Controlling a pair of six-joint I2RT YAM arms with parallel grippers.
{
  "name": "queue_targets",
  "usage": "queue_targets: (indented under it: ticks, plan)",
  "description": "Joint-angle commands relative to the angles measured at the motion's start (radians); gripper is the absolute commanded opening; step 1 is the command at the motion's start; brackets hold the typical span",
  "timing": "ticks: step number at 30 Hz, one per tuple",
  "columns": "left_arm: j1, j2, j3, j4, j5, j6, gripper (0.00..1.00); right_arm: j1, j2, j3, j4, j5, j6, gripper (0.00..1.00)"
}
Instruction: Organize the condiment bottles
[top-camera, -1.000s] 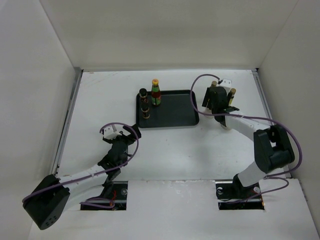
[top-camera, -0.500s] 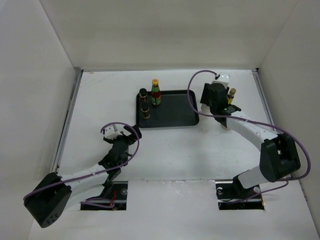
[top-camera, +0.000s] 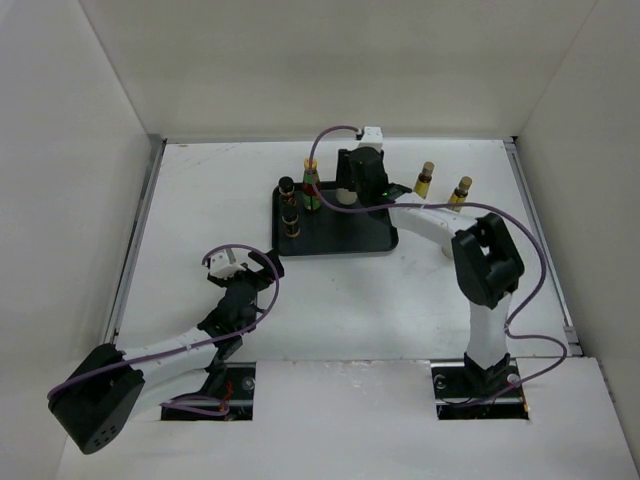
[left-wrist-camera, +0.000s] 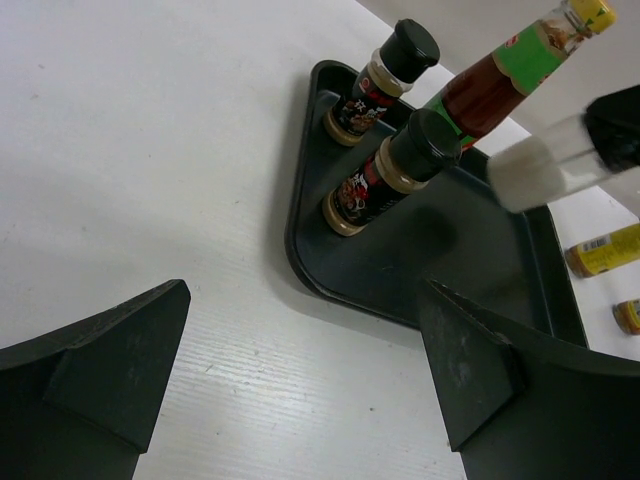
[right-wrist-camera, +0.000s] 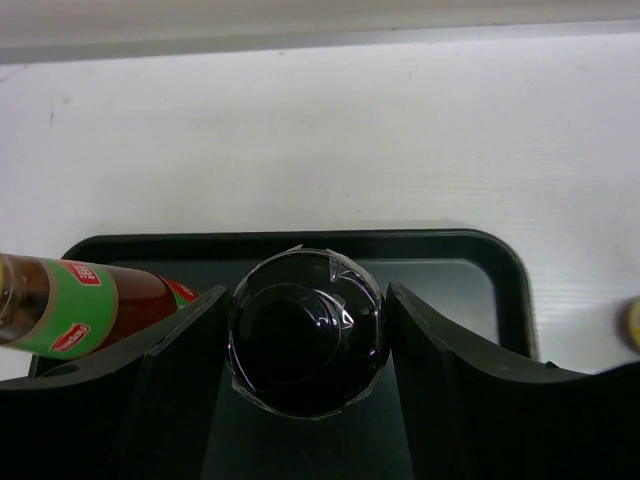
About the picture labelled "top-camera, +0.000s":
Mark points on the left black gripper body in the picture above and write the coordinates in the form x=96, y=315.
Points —
x=258, y=280

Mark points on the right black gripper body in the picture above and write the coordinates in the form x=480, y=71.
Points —
x=356, y=186

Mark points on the white shaker black cap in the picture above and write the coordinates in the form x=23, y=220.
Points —
x=345, y=197

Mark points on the red chili sauce bottle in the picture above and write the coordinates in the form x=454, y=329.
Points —
x=311, y=201

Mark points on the black-capped spice jar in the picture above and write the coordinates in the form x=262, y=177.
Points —
x=286, y=189
x=290, y=219

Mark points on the yellow sauce bottle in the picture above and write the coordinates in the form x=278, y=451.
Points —
x=424, y=178
x=460, y=194

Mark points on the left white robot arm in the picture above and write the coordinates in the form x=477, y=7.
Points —
x=112, y=385

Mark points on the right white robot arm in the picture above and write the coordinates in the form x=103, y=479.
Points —
x=486, y=261

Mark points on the black rectangular tray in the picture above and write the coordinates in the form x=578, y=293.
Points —
x=327, y=232

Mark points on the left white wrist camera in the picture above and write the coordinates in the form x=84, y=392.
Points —
x=222, y=265

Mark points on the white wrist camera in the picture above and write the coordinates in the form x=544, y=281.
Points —
x=370, y=137
x=222, y=265

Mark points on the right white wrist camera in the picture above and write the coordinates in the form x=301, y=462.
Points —
x=370, y=137

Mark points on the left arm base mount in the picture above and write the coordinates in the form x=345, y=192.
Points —
x=227, y=395

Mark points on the left aluminium table rail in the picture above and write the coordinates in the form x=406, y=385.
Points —
x=114, y=313

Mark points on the aluminium table rail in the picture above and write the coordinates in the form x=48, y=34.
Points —
x=114, y=313
x=511, y=149

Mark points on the right aluminium table rail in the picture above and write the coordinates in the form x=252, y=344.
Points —
x=511, y=149

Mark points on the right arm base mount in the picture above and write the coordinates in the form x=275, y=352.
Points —
x=463, y=391

